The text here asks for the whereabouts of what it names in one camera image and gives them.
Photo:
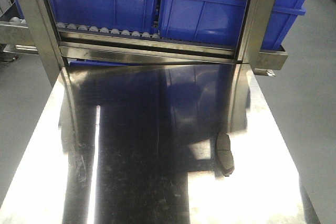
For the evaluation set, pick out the brake pad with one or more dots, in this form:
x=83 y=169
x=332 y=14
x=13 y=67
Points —
x=224 y=156

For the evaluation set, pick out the lower blue bin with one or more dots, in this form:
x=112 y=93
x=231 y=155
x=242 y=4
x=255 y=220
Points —
x=97 y=63

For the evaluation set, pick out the right blue plastic bin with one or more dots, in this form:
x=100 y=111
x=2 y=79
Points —
x=219 y=21

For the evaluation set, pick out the blue plastic bin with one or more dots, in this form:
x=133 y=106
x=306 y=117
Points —
x=132 y=15
x=219 y=21

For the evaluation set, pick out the left blue plastic bin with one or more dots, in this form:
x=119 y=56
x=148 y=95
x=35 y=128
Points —
x=132 y=15

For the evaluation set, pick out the steel roller rack frame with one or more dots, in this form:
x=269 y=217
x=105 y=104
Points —
x=55 y=46

